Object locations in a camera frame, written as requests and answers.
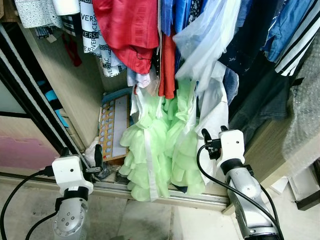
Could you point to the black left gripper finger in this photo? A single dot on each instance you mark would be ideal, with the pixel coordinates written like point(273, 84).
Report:
point(98, 156)
point(65, 152)

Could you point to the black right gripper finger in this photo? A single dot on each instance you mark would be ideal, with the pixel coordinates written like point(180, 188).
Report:
point(205, 135)
point(223, 129)

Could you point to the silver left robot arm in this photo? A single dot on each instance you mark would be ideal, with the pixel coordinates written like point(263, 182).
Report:
point(70, 222)

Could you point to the long white shirt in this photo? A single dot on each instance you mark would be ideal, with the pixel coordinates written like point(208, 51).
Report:
point(215, 110)

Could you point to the board with coloured dots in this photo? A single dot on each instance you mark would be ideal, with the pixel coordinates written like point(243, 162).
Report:
point(112, 130)

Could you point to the light blue denim garment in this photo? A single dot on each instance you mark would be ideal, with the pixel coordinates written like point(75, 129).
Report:
point(231, 85)

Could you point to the light wood wardrobe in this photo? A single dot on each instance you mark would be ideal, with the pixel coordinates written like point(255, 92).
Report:
point(75, 105)

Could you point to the dark grey trousers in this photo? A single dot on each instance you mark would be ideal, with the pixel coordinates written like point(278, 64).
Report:
point(265, 105)

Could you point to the light green ruffled dress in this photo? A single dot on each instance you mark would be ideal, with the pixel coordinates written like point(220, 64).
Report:
point(150, 150)

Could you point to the cyan black striped cloth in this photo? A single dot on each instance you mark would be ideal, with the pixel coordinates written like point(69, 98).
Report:
point(52, 95)

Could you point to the clear bubble wrap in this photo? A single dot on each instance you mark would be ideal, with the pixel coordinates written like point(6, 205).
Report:
point(305, 125)

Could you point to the white storage box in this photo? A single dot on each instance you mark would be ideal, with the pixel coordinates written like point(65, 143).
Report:
point(305, 180)

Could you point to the orange red hanging cloth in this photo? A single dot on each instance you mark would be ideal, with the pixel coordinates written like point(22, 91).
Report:
point(167, 70)

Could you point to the black framed sliding door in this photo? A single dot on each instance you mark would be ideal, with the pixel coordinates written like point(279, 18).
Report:
point(25, 82)

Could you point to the translucent white garment cover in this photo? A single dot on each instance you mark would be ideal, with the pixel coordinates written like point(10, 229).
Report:
point(210, 45)

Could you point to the pale lavender garment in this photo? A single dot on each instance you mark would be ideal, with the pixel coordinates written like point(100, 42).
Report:
point(140, 79)

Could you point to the dark navy garment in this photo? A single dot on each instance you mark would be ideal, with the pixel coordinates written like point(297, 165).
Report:
point(245, 45)

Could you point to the black white striped garment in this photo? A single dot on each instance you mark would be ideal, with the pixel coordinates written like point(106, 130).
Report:
point(295, 55)

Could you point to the black white lettered garment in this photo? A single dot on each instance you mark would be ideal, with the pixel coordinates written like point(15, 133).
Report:
point(92, 42)

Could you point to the blue denim shirt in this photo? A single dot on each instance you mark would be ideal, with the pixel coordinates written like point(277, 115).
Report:
point(285, 25)

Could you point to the bright blue shirt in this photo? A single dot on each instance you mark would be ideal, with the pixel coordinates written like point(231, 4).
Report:
point(182, 12)

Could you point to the red hanging garment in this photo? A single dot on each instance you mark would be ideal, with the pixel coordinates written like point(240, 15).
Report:
point(125, 30)

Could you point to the white dotted shirt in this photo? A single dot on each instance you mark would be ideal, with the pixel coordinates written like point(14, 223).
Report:
point(35, 12)

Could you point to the plain white garment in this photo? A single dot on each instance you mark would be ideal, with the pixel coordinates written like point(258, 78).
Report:
point(65, 6)

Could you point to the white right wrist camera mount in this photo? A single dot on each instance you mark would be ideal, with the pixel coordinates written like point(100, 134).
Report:
point(232, 145)

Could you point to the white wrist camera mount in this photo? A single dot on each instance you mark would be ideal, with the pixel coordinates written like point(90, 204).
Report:
point(69, 172)
point(232, 145)

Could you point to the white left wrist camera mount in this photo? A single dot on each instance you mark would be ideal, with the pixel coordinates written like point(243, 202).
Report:
point(69, 172)

